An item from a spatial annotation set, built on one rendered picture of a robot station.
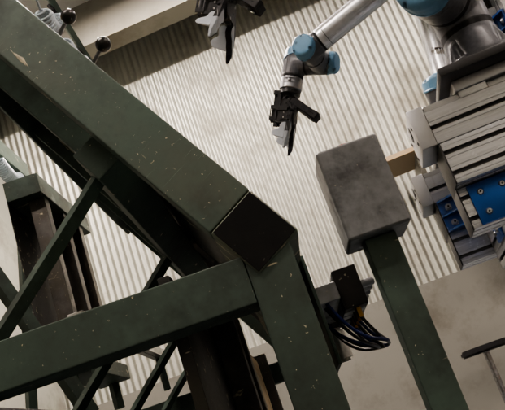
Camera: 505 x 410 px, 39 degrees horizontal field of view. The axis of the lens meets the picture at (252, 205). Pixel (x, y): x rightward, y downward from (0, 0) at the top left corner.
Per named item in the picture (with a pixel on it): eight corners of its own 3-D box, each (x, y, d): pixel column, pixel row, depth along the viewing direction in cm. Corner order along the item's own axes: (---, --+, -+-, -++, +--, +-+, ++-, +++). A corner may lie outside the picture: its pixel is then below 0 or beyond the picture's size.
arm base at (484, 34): (515, 70, 159) (496, 33, 162) (524, 39, 145) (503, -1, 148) (450, 97, 161) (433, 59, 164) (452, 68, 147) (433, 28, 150)
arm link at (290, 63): (304, 43, 238) (280, 45, 242) (300, 74, 236) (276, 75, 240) (312, 54, 245) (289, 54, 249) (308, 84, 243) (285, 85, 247)
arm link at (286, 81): (304, 85, 244) (300, 75, 236) (302, 97, 243) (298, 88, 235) (283, 84, 246) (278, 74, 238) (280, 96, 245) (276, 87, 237)
